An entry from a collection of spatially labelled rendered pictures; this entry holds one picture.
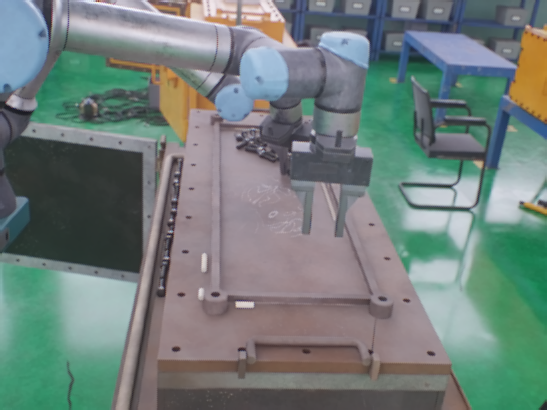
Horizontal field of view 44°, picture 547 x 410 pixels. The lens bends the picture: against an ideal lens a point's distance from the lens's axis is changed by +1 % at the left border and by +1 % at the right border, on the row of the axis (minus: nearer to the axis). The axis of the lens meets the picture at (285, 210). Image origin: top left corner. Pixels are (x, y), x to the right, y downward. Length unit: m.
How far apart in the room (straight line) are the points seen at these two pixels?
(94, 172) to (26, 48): 1.59
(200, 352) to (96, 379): 2.15
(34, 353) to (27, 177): 1.09
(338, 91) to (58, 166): 1.58
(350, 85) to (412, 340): 0.42
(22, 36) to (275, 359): 0.57
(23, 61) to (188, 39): 0.29
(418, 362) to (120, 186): 1.54
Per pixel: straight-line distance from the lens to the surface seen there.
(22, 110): 1.62
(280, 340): 1.06
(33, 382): 3.21
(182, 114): 3.93
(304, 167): 1.08
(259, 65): 0.97
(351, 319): 1.15
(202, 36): 1.06
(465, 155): 5.07
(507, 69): 7.34
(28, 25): 0.85
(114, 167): 2.38
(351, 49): 1.02
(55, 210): 2.54
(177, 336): 1.08
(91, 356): 3.31
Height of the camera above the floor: 1.99
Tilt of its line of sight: 25 degrees down
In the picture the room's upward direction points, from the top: 6 degrees clockwise
